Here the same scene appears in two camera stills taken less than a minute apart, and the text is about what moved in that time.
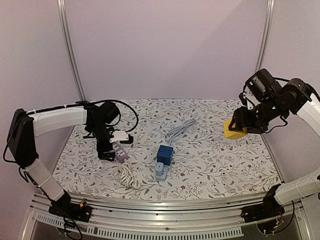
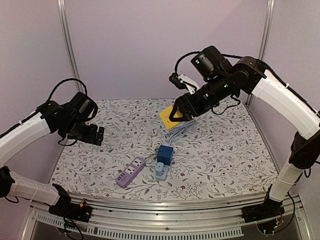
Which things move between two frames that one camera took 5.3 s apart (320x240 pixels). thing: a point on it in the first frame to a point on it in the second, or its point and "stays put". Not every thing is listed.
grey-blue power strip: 162,178 stays put
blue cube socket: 164,154 stays put
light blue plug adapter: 159,168 stays put
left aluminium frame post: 68,40 stays put
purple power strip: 120,153 to 126,177
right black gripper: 241,119 to 182,107
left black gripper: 102,155 to 91,138
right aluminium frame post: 265,39 stays put
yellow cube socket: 232,134 to 165,115
